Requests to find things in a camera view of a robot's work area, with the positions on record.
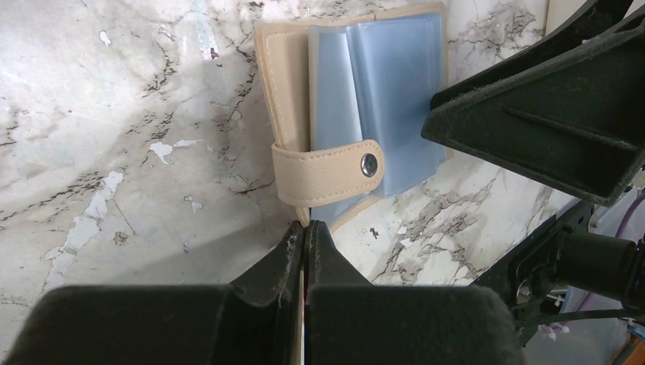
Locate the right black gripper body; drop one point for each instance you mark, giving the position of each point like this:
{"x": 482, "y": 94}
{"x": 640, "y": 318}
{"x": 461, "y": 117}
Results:
{"x": 564, "y": 251}

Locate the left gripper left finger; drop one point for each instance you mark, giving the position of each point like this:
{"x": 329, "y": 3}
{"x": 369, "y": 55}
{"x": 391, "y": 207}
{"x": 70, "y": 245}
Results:
{"x": 255, "y": 319}

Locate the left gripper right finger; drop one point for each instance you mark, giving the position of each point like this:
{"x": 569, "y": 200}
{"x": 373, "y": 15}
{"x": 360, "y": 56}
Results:
{"x": 348, "y": 320}

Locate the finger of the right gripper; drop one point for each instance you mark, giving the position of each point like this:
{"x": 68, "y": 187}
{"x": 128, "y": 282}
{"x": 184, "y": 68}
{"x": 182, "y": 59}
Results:
{"x": 574, "y": 123}
{"x": 590, "y": 20}

